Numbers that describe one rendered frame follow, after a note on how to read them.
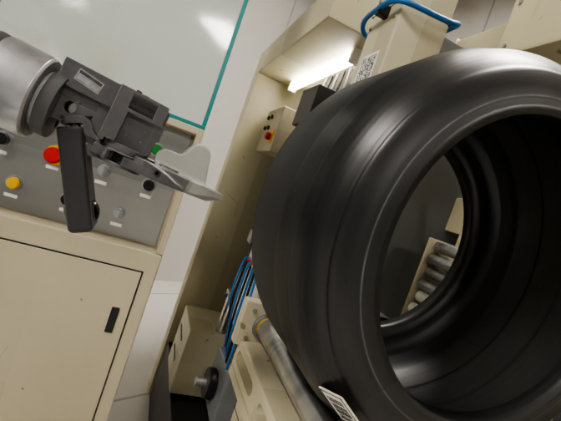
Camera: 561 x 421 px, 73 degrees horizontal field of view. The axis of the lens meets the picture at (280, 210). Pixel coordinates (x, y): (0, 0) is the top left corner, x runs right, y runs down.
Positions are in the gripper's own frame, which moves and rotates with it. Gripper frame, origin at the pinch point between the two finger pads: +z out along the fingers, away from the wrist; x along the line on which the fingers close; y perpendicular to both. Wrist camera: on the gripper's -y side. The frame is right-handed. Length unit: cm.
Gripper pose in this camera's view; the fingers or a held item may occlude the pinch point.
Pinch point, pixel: (210, 198)
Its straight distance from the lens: 47.3
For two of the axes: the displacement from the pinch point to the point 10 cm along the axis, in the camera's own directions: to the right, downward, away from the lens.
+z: 8.5, 4.1, 3.3
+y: 4.4, -9.0, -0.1
